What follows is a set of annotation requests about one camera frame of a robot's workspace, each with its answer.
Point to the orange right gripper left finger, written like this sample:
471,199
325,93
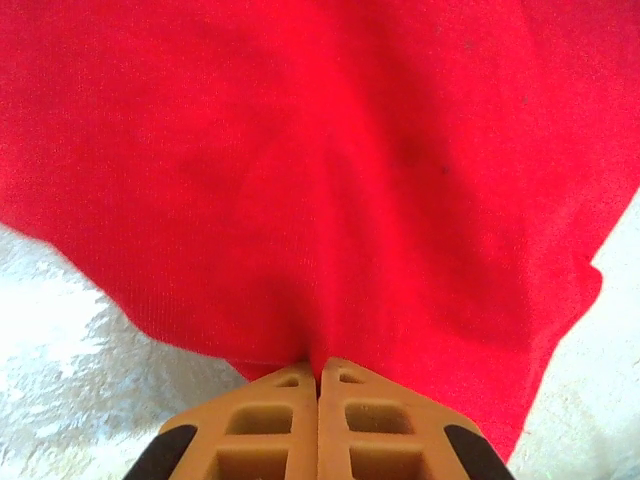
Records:
260,430

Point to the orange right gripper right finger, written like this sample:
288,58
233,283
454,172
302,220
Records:
380,430

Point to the red printed t-shirt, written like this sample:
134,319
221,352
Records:
320,175

